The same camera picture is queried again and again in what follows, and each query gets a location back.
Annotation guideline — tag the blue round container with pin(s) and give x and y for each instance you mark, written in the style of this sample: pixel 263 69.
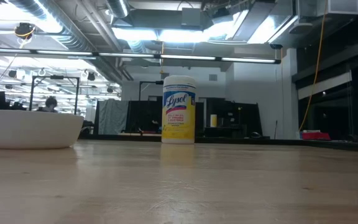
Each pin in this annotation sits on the blue round container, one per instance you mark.
pixel 26 130

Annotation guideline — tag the Lysol wipes canister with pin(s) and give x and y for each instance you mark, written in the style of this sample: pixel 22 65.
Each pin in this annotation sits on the Lysol wipes canister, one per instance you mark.
pixel 178 118

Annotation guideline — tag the yellow cylinder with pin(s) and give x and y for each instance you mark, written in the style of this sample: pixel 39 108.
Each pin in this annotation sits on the yellow cylinder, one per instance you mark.
pixel 213 120

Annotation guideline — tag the grey hanging cloth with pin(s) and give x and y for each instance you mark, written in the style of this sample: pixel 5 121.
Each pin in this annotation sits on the grey hanging cloth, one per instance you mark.
pixel 113 116

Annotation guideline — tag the long ceiling light bar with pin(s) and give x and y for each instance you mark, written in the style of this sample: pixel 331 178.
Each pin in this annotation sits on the long ceiling light bar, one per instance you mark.
pixel 126 55

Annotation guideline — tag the person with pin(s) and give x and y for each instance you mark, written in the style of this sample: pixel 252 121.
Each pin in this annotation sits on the person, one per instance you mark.
pixel 50 104

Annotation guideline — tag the red box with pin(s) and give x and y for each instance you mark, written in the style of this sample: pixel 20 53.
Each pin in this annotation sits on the red box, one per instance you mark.
pixel 315 136

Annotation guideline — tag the black stand frame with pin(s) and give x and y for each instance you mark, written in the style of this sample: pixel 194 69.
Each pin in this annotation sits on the black stand frame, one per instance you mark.
pixel 54 77
pixel 149 81

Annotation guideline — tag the black aluminium table frame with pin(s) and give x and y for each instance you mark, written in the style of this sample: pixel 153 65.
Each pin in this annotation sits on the black aluminium table frame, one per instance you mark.
pixel 228 140

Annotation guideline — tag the silver ventilation duct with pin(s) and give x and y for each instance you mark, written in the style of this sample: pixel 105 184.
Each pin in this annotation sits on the silver ventilation duct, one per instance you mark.
pixel 117 7

